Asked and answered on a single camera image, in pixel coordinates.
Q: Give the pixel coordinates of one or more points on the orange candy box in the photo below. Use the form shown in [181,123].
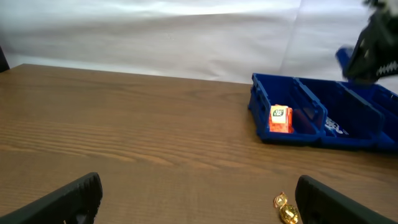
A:
[278,127]
[290,121]

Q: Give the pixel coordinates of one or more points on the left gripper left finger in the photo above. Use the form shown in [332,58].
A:
[62,205]

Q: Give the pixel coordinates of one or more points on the gold wrapped candy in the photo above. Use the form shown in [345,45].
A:
[287,213]

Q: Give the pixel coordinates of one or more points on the blue candy pack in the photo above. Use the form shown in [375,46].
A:
[334,127]
[342,57]

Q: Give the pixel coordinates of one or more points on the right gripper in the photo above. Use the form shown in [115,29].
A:
[392,28]

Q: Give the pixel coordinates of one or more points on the blue tray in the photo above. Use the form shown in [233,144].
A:
[280,90]

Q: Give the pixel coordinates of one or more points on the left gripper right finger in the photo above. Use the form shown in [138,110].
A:
[329,205]

